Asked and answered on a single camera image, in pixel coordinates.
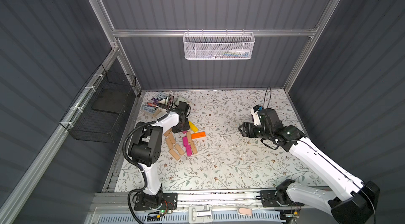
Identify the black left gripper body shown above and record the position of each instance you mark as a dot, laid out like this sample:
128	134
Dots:
181	125

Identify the yellow building block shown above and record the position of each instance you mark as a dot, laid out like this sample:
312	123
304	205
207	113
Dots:
193	127

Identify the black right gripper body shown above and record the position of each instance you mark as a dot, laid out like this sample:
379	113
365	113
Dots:
250	128

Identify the black wire mesh basket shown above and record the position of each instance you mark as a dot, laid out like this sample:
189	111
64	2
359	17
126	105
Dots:
103	108

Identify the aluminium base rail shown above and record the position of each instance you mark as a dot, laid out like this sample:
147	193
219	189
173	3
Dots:
112	208

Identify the white wire mesh basket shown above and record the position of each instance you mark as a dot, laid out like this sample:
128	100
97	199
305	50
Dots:
220	46

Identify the orange building block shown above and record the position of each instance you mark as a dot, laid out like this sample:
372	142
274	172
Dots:
198	135

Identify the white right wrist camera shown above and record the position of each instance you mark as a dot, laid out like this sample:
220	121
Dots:
255	116

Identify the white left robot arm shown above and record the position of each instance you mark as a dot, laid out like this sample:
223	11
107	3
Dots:
142	148

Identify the blue book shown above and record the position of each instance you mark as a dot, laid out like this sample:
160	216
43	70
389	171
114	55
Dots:
150	107

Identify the natural wooden block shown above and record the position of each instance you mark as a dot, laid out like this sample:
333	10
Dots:
174	154
169	143
179	149
193	147

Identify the white pen cup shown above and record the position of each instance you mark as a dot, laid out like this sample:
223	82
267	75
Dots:
167	103

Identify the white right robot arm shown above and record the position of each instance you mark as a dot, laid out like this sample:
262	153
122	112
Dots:
349	200

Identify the magenta building block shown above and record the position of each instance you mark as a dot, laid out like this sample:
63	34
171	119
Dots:
185	141
189	150

